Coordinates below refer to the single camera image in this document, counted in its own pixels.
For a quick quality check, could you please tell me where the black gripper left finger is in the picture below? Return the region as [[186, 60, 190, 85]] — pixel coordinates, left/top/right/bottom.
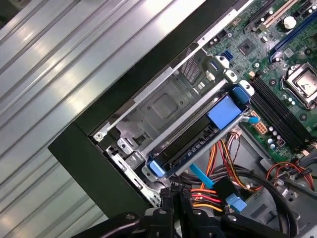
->
[[79, 187, 175, 238]]

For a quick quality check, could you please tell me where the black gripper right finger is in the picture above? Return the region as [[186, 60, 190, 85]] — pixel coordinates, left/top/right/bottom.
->
[[179, 187, 283, 238]]

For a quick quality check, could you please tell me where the orange red power wire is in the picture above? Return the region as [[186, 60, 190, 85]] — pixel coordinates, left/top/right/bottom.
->
[[188, 178, 242, 213]]

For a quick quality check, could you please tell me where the blue data wire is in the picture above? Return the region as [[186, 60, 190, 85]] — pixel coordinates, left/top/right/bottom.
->
[[190, 163, 248, 214]]

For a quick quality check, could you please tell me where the hard disk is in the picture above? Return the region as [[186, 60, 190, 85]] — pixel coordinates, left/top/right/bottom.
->
[[142, 83, 255, 179]]

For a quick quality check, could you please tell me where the metal disk bay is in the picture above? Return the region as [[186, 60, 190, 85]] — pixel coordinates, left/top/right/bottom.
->
[[92, 57, 256, 208]]

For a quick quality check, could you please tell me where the black open PC case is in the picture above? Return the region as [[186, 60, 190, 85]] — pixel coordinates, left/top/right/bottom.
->
[[47, 0, 317, 238]]

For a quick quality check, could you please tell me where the black RAM slot bank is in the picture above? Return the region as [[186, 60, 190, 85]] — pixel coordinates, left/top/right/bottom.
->
[[249, 75, 313, 152]]

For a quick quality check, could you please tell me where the green motherboard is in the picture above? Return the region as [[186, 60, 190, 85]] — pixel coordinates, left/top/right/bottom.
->
[[202, 0, 317, 156]]

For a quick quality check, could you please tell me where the CPU socket with silver CPU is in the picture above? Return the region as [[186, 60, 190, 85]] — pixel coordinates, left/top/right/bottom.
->
[[280, 61, 317, 110]]

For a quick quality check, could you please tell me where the blue expansion slot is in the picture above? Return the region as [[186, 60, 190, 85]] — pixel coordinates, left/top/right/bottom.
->
[[268, 16, 317, 64]]

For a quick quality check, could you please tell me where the silver coin battery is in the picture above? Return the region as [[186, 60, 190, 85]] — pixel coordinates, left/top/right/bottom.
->
[[282, 15, 297, 30]]

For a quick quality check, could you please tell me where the beige expansion slot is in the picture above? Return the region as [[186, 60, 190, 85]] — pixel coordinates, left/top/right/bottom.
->
[[262, 0, 291, 28]]

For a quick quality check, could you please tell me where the multicolour supply wire bundle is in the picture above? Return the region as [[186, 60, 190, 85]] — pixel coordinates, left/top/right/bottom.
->
[[209, 131, 314, 193]]

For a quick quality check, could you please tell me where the thick black cable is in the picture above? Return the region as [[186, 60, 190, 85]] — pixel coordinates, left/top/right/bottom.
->
[[173, 162, 302, 238]]

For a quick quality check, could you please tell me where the short pale blue cable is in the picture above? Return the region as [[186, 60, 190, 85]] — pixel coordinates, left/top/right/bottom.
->
[[241, 114, 259, 124]]

